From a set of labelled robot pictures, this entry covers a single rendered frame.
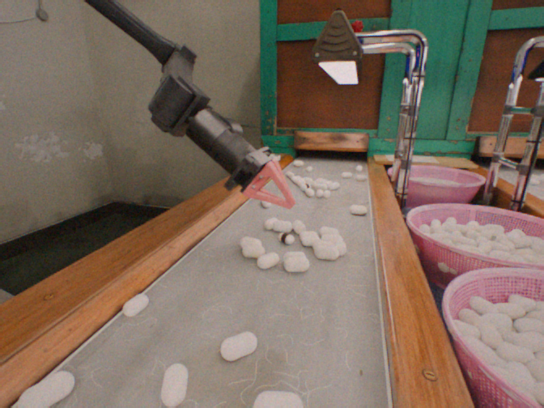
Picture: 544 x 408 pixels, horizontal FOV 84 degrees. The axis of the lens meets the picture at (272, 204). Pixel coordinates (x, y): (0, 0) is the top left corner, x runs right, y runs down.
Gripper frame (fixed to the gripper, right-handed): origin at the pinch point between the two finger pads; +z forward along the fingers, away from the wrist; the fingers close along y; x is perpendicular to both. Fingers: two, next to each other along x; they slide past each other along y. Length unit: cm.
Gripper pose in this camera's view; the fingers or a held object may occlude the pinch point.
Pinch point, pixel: (289, 202)
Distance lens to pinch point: 48.8
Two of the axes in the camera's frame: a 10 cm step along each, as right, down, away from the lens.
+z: 7.5, 6.6, -0.2
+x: -6.0, 6.9, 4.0
